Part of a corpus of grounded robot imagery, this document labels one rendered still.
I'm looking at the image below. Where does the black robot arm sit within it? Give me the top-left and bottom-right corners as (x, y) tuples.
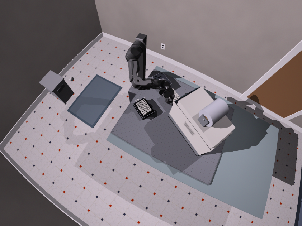
(125, 38), (170, 90)

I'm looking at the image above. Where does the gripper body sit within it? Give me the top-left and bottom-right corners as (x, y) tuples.
(159, 87), (174, 98)

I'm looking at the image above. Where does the pale grey cylinder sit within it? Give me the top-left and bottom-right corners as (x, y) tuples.
(199, 98), (229, 127)

